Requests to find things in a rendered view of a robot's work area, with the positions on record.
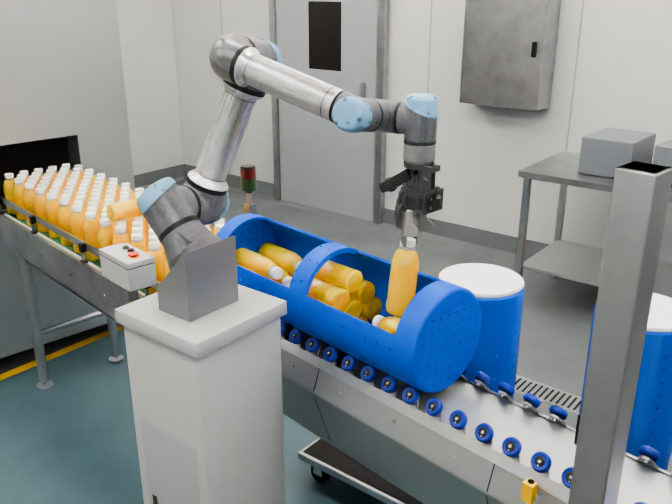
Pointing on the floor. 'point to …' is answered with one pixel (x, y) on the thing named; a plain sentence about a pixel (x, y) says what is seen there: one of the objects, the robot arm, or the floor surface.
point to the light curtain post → (619, 328)
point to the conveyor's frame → (21, 238)
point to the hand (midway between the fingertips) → (408, 239)
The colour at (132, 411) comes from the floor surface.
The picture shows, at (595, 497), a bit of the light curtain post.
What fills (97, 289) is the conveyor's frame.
